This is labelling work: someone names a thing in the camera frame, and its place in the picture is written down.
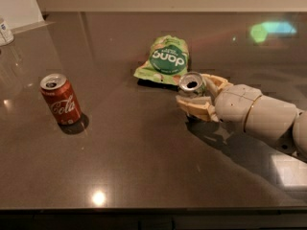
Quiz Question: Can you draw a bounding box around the green Dang snack bag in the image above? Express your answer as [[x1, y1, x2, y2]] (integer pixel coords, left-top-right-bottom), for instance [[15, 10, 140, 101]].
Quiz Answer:
[[133, 35, 189, 86]]

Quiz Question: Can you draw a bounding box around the white container with label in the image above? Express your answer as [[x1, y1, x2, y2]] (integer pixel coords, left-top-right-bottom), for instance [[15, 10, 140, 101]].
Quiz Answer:
[[0, 17, 14, 46]]

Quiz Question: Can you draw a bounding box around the green white 7up can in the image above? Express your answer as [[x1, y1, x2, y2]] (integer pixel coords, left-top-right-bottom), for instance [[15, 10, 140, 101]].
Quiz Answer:
[[178, 72, 206, 98]]

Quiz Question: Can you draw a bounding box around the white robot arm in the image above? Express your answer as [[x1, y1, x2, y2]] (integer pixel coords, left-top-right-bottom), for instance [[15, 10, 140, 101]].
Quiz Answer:
[[176, 72, 307, 161]]

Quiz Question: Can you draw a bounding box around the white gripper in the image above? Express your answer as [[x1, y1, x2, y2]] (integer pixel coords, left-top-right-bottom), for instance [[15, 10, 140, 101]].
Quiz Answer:
[[176, 74, 262, 127]]

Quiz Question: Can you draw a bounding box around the red Coca-Cola can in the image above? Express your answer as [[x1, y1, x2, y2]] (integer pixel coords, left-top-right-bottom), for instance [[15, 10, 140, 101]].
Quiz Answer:
[[40, 74, 82, 126]]

